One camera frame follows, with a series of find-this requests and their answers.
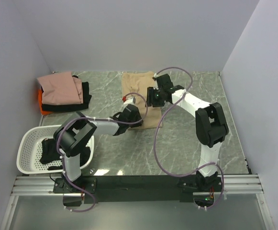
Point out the folded pink t shirt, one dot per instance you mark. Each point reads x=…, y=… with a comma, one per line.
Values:
x=61, y=89

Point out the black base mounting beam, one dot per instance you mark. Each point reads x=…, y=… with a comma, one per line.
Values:
x=133, y=188

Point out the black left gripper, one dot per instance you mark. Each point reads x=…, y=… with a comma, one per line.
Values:
x=137, y=124

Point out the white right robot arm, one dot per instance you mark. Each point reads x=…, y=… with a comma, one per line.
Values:
x=210, y=123

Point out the black clothes in basket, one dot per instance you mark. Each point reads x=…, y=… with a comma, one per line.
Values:
x=49, y=154

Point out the folded black t shirt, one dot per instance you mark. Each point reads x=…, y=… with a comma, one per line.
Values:
x=71, y=107

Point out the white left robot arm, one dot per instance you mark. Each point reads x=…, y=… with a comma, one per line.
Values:
x=71, y=138

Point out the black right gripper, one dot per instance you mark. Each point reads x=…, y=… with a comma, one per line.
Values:
x=150, y=91

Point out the white plastic laundry basket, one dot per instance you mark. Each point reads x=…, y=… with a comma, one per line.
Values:
x=30, y=152

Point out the folded orange t shirt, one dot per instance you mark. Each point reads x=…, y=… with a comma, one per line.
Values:
x=40, y=103

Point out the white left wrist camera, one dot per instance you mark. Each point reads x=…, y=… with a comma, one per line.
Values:
x=128, y=100

